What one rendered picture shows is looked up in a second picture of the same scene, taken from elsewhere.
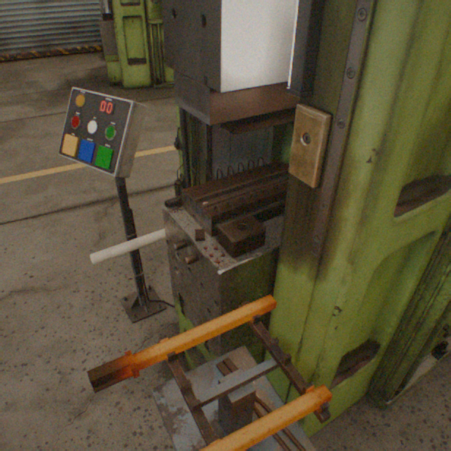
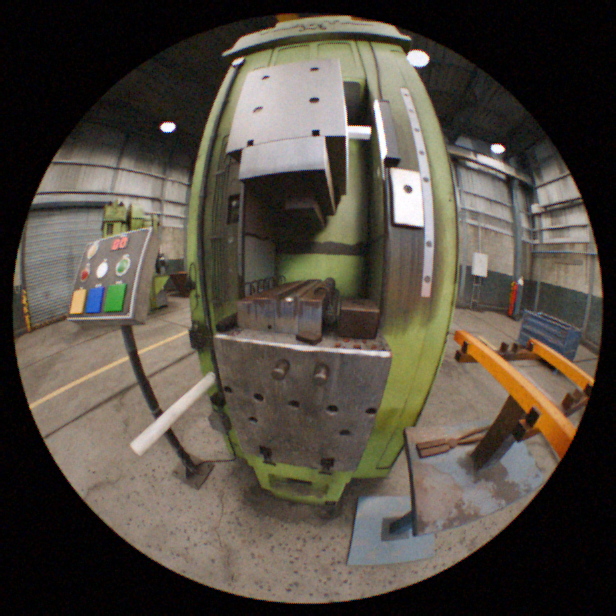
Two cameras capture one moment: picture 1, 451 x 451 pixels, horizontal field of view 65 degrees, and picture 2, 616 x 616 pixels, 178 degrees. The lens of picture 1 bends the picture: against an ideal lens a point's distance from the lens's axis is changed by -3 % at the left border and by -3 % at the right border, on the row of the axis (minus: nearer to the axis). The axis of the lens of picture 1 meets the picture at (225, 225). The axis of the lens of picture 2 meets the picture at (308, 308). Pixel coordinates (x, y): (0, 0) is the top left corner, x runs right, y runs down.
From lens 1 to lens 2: 0.90 m
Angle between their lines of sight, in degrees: 48
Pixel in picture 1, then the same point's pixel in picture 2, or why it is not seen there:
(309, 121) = (407, 176)
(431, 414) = not seen: hidden behind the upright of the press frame
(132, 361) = not seen: outside the picture
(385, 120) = (449, 176)
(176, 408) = (454, 509)
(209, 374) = (427, 467)
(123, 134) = (139, 261)
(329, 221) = (434, 257)
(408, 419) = not seen: hidden behind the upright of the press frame
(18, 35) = (59, 306)
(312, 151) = (417, 197)
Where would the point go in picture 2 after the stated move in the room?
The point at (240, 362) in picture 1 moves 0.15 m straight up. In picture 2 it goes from (422, 437) to (444, 392)
